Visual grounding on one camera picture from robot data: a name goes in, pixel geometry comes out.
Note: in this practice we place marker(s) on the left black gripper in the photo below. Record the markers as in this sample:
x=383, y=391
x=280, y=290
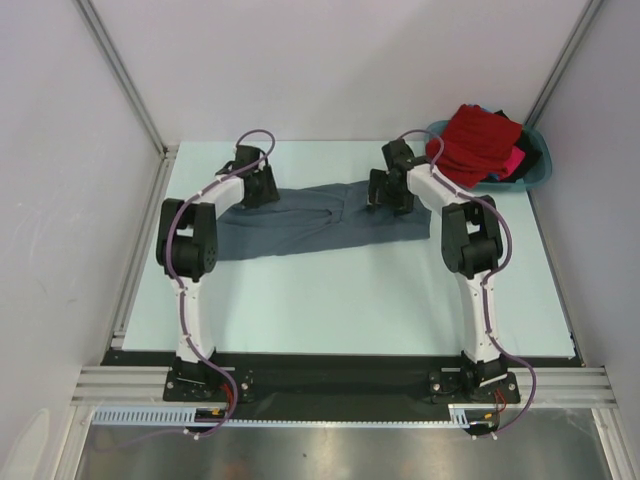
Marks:
x=270, y=193

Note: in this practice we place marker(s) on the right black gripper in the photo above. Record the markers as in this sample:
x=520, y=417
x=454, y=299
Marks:
x=378, y=180

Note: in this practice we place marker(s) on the grey-blue t shirt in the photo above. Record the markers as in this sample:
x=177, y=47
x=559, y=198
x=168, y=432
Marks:
x=315, y=219

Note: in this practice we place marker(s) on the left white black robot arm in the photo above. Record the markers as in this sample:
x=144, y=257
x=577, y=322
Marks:
x=187, y=241

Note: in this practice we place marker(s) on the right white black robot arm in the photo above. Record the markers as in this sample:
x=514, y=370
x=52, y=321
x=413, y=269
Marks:
x=471, y=247

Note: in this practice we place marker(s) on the red t shirt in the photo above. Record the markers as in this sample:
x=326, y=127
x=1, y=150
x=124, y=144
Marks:
x=476, y=143

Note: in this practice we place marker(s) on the pink t shirt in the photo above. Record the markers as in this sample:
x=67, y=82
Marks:
x=513, y=161

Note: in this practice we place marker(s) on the black t shirt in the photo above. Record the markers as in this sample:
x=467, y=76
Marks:
x=532, y=167

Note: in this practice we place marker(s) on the teal plastic basket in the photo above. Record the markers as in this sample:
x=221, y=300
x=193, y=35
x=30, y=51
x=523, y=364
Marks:
x=435, y=143

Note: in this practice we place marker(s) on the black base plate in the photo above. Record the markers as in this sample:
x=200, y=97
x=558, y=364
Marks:
x=325, y=388

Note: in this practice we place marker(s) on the left aluminium frame post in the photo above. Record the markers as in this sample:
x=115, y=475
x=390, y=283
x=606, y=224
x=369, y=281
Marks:
x=116, y=65

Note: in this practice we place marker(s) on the aluminium frame post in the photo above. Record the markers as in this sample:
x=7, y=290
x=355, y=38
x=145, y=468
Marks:
x=586, y=20
x=116, y=65

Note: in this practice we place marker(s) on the grey slotted cable duct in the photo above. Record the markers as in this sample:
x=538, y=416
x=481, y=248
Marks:
x=194, y=417

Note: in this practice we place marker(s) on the aluminium front rail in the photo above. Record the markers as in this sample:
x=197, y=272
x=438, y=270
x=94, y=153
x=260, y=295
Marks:
x=144, y=385

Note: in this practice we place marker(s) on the right aluminium frame post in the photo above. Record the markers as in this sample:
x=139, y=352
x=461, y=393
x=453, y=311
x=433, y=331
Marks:
x=586, y=20

